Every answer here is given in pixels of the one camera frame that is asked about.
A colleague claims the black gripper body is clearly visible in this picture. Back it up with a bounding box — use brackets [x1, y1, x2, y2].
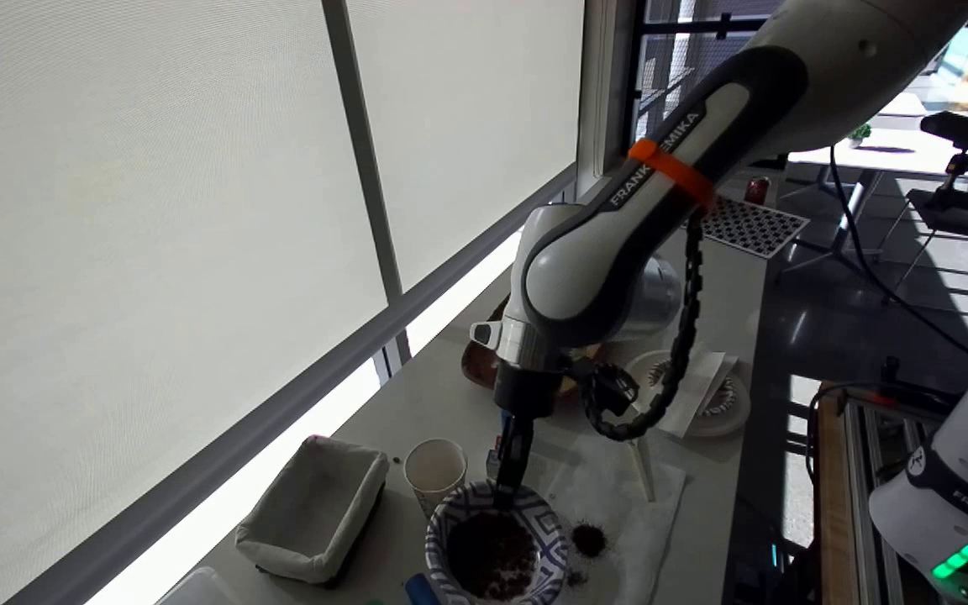
[492, 362, 568, 427]

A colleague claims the white patterned paper cup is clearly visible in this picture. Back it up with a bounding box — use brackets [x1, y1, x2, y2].
[402, 436, 467, 518]

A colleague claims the folded white napkin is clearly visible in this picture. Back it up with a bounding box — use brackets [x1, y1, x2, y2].
[655, 349, 729, 441]

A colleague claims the orange cable strap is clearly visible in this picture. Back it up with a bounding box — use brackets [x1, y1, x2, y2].
[625, 133, 723, 216]

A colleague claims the wooden plank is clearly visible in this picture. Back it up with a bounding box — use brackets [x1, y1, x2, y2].
[812, 382, 859, 605]

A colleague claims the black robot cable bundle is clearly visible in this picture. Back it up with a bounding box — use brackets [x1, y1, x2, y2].
[581, 213, 710, 442]

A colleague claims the grey rectangular food tray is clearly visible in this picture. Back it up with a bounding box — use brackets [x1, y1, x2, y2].
[235, 434, 394, 588]

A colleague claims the patterned paper bowl with beans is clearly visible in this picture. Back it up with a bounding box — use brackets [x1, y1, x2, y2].
[421, 481, 573, 605]

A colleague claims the grey window mullion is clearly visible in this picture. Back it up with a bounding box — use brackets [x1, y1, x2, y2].
[319, 0, 412, 382]

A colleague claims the white roller blind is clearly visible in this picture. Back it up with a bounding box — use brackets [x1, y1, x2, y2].
[0, 0, 394, 605]
[346, 0, 587, 294]

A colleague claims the thin black cable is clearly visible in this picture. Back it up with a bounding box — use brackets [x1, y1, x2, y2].
[823, 145, 968, 362]

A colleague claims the white paper towel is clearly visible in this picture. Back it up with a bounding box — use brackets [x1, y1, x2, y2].
[526, 430, 697, 605]

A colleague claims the checkerboard calibration board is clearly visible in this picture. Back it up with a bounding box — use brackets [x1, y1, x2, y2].
[697, 199, 812, 261]

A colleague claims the dark bean clump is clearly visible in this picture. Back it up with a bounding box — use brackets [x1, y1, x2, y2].
[568, 521, 613, 560]

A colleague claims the brown wooden tray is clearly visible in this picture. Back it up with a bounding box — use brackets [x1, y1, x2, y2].
[456, 334, 511, 390]

